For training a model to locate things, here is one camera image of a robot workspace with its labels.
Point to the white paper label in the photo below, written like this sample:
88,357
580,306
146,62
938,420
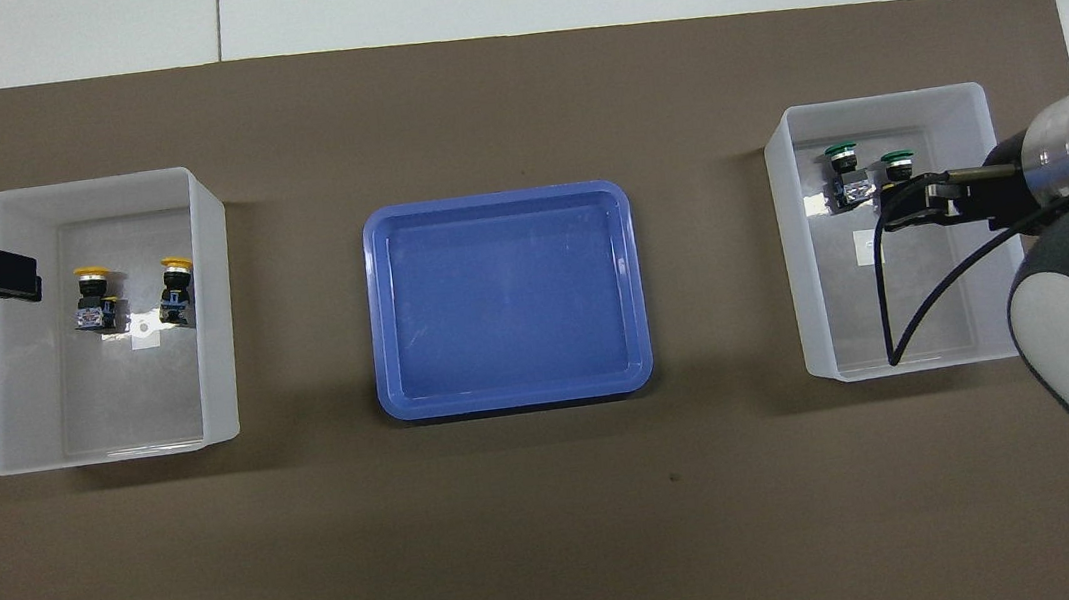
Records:
144,336
866,250

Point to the yellow mushroom push button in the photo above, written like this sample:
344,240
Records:
97,300
176,296

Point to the translucent white plastic box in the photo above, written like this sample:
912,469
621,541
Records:
104,409
939,314

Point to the blue plastic tray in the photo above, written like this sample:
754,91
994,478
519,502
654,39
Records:
505,303

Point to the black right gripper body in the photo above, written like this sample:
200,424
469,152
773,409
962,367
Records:
1010,190

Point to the green mushroom push button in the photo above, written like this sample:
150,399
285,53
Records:
847,174
894,166

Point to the brown paper table mat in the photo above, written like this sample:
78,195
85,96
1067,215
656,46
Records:
522,543

